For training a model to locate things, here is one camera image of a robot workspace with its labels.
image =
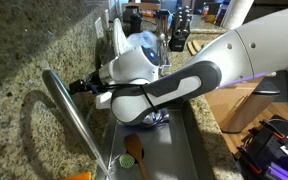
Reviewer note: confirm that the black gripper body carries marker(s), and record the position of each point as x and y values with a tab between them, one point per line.
82	86

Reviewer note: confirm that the stainless steel gooseneck faucet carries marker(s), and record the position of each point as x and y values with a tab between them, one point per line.
67	103

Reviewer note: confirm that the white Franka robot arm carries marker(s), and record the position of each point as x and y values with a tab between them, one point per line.
250	50

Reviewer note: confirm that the grey dish rack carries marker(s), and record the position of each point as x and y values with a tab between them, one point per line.
108	56

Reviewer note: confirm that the white dinner plate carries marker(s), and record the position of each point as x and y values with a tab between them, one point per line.
119	36

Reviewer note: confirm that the clear plastic container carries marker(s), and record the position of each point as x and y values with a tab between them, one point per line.
144	38

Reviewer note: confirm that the wooden spoon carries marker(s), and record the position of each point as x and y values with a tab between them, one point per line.
135	146

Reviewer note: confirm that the orange sponge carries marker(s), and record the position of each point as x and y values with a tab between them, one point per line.
79	176

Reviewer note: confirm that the silver utensils in rack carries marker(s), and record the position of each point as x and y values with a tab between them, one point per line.
162	25

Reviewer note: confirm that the stainless steel sink basin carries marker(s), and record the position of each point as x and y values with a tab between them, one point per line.
174	150

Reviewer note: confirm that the black knife block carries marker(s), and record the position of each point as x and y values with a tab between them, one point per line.
180	30

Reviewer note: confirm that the large wooden cutting board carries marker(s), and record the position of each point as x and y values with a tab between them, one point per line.
195	46

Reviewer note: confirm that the cardboard box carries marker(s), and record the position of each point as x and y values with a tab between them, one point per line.
230	100

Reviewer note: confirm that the white paper towel roll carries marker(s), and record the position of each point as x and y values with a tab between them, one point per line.
236	13

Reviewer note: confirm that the black orange bar clamp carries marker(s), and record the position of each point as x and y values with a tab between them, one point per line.
250	160

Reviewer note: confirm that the black robot cart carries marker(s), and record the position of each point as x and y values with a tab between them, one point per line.
274	150

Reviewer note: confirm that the aluminium extrusion bar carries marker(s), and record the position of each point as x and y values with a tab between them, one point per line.
280	171

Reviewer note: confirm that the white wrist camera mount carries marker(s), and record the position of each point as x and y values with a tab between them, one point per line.
104	100

